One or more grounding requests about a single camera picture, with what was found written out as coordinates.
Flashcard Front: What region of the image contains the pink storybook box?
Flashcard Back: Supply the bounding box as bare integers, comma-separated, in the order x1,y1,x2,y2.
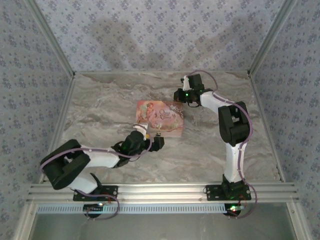
135,99,185,138

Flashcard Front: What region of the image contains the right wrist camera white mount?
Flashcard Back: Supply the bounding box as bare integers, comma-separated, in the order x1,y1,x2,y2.
180,75,191,91

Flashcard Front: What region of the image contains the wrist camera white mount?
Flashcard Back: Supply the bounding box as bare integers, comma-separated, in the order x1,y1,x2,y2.
132,123,149,141
180,75,191,91

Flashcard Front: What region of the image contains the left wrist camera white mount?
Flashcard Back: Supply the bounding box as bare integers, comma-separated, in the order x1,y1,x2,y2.
132,123,149,141

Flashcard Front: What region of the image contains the aluminium mounting rail beam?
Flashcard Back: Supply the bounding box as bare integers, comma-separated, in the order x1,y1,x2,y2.
27,182,300,203

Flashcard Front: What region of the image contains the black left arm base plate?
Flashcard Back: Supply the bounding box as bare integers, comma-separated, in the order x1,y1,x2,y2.
72,185,119,202

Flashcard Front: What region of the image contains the slotted grey cable duct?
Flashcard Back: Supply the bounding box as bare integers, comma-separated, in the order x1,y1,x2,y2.
36,202,227,215

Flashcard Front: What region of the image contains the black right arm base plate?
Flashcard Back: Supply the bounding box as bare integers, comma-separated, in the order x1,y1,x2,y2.
204,184,252,202

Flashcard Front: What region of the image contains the aluminium table side rail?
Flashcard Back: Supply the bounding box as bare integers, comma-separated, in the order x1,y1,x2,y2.
38,74,77,185
248,72,286,182

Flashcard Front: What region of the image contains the aluminium corner post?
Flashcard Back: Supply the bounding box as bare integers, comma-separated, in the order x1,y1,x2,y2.
247,0,300,76
24,0,77,77

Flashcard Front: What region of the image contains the aluminium frame leg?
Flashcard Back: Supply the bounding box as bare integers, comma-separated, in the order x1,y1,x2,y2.
286,201,314,240
13,202,39,240

